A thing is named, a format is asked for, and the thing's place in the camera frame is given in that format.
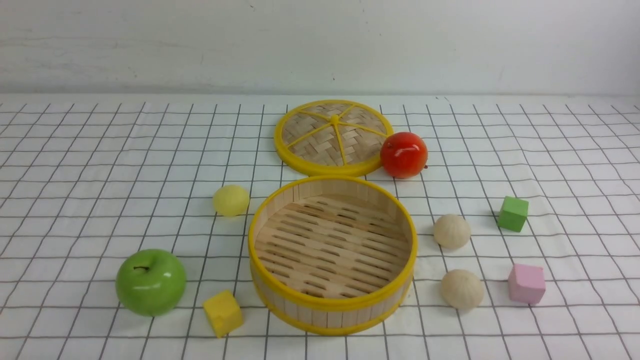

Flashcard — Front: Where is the yellow bun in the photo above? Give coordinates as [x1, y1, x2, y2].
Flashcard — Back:
[212, 184, 250, 217]

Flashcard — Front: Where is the woven bamboo steamer lid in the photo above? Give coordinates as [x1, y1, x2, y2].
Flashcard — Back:
[273, 99, 394, 177]

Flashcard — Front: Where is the bamboo steamer tray yellow rim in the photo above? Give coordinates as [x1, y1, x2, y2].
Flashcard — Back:
[247, 175, 418, 337]

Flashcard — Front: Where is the red tomato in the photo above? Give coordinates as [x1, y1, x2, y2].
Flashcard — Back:
[380, 131, 429, 179]

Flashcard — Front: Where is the beige bun upper right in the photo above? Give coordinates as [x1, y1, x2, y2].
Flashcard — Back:
[433, 214, 472, 251]

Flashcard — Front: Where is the beige bun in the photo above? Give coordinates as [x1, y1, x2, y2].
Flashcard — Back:
[440, 269, 485, 311]
[433, 214, 472, 251]

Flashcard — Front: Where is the yellow cube block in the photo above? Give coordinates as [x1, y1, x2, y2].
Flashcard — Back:
[202, 290, 244, 338]

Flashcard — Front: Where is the beige bun lower right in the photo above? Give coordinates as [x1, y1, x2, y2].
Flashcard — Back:
[440, 269, 485, 311]

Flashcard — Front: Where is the green cube block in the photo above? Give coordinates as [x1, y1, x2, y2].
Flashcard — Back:
[497, 196, 530, 233]

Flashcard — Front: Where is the green apple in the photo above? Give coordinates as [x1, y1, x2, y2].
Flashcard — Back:
[115, 248, 186, 317]

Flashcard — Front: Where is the pink cube block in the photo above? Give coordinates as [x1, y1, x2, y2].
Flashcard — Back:
[507, 263, 546, 305]

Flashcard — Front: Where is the white grid tablecloth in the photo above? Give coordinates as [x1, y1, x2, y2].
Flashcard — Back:
[0, 95, 640, 360]

